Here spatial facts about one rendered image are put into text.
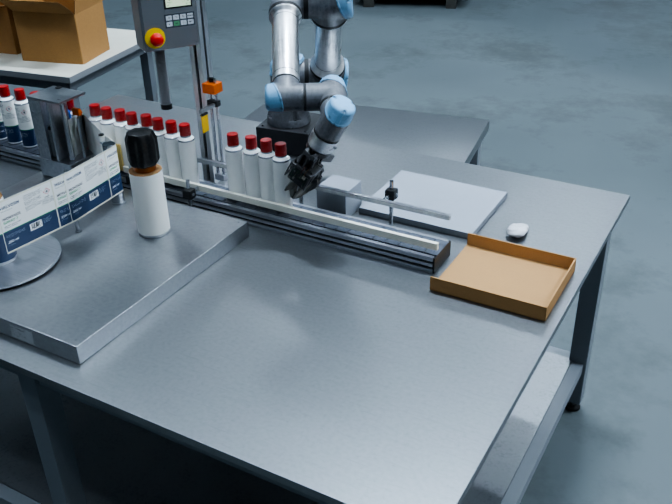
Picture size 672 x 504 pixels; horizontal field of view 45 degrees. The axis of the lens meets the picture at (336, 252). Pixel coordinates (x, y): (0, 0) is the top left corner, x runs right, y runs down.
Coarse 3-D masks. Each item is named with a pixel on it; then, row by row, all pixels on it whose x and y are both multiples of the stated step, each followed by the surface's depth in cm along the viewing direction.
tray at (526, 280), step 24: (480, 240) 224; (456, 264) 217; (480, 264) 217; (504, 264) 217; (528, 264) 217; (552, 264) 216; (432, 288) 207; (456, 288) 203; (480, 288) 207; (504, 288) 207; (528, 288) 206; (552, 288) 206; (528, 312) 196
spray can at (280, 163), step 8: (280, 144) 226; (280, 152) 227; (272, 160) 229; (280, 160) 227; (288, 160) 228; (280, 168) 228; (280, 176) 229; (280, 184) 231; (280, 192) 232; (288, 192) 233; (280, 200) 233; (288, 200) 234
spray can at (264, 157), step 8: (264, 144) 229; (264, 152) 230; (272, 152) 231; (264, 160) 230; (264, 168) 232; (272, 168) 232; (264, 176) 233; (272, 176) 233; (264, 184) 234; (272, 184) 234; (264, 192) 236; (272, 192) 236; (272, 200) 237
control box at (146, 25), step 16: (144, 0) 228; (160, 0) 230; (192, 0) 234; (144, 16) 230; (160, 16) 232; (144, 32) 232; (160, 32) 234; (176, 32) 236; (192, 32) 238; (144, 48) 235; (160, 48) 236
